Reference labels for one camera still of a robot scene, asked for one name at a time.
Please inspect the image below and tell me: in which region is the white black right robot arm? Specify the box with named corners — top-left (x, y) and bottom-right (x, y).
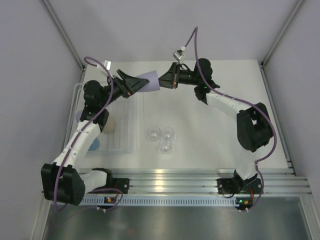
top-left (159, 58), bottom-right (275, 198)

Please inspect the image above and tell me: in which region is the clear plastic cup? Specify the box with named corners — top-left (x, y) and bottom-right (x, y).
top-left (158, 139), bottom-right (173, 153)
top-left (161, 126), bottom-right (175, 140)
top-left (147, 126), bottom-right (161, 141)

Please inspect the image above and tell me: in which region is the white wire dish rack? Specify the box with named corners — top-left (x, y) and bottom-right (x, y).
top-left (64, 83), bottom-right (141, 155)

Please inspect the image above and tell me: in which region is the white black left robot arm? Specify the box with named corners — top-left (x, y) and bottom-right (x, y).
top-left (40, 70), bottom-right (150, 206)

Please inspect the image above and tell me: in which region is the aluminium frame rail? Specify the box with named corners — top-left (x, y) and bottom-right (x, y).
top-left (259, 0), bottom-right (307, 67)
top-left (40, 0), bottom-right (85, 72)

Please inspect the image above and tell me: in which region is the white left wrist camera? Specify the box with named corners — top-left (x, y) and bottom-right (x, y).
top-left (100, 59), bottom-right (112, 76)

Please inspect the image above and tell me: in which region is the aluminium frame rail left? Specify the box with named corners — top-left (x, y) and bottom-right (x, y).
top-left (40, 0), bottom-right (85, 72)

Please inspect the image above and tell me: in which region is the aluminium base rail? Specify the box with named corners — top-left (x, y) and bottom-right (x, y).
top-left (41, 167), bottom-right (312, 198)

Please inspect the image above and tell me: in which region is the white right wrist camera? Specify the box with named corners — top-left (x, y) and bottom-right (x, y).
top-left (173, 46), bottom-right (186, 64)

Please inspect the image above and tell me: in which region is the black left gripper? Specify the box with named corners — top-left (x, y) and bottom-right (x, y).
top-left (99, 69), bottom-right (149, 109)

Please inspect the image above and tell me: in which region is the blue plastic cup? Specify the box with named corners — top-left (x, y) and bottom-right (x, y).
top-left (88, 138), bottom-right (100, 152)

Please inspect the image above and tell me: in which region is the lilac plastic cup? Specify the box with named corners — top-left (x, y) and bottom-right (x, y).
top-left (74, 110), bottom-right (83, 123)
top-left (137, 70), bottom-right (160, 93)

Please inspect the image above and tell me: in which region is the aluminium frame rail right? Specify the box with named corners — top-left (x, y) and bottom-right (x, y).
top-left (259, 0), bottom-right (307, 67)

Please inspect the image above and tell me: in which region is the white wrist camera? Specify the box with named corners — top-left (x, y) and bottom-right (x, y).
top-left (100, 59), bottom-right (112, 76)
top-left (173, 46), bottom-right (186, 64)

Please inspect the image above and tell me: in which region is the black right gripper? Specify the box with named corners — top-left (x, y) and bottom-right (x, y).
top-left (153, 63), bottom-right (200, 90)

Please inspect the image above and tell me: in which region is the beige plastic cup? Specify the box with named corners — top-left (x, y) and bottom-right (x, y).
top-left (102, 116), bottom-right (116, 134)

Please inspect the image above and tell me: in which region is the perforated blue cable duct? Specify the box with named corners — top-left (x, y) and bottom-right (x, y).
top-left (80, 195), bottom-right (250, 207)

